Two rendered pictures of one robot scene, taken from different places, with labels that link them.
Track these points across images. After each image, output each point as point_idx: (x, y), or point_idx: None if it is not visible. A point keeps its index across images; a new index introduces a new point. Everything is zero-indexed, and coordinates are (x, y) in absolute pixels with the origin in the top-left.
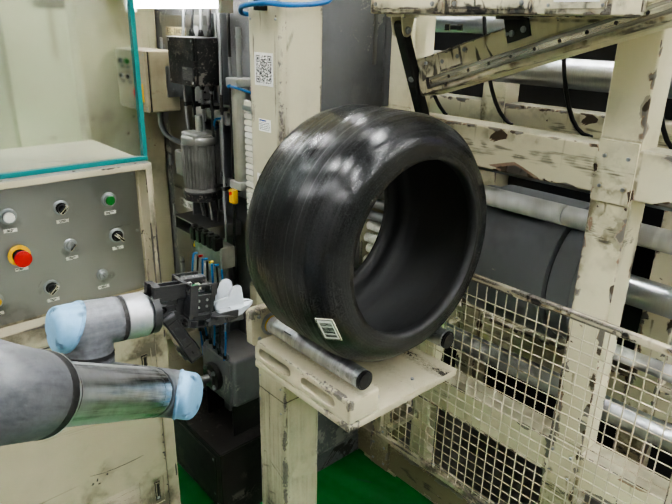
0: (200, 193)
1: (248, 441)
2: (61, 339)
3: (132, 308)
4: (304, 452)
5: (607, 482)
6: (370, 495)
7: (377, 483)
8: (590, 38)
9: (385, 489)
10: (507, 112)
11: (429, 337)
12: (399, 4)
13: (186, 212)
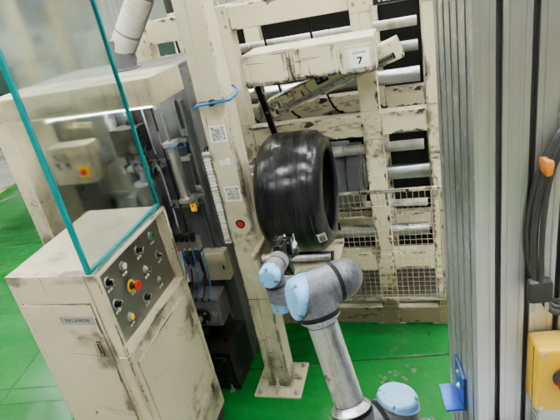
0: None
1: (236, 340)
2: (277, 278)
3: (282, 257)
4: (280, 321)
5: (417, 253)
6: (295, 337)
7: (292, 330)
8: (357, 76)
9: (299, 330)
10: None
11: None
12: (265, 81)
13: None
